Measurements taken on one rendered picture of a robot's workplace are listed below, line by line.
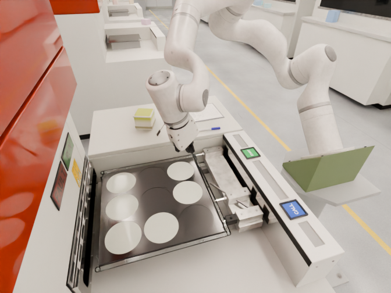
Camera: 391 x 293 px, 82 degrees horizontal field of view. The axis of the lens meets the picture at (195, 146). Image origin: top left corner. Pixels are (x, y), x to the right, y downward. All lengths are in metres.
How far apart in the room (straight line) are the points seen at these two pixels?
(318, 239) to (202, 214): 0.32
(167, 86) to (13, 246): 0.43
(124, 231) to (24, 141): 0.43
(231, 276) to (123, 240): 0.32
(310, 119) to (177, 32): 0.59
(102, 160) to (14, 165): 0.59
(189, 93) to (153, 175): 0.37
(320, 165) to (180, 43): 0.61
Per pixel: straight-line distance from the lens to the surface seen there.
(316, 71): 0.99
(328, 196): 1.01
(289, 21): 5.26
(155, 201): 0.77
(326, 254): 0.67
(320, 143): 0.98
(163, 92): 0.60
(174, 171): 0.86
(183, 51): 0.68
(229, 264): 0.75
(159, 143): 0.89
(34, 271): 0.49
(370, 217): 2.26
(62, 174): 0.64
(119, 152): 0.90
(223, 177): 0.86
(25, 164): 0.38
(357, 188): 1.10
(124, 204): 0.78
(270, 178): 0.79
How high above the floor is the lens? 1.49
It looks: 38 degrees down
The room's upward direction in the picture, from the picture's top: straight up
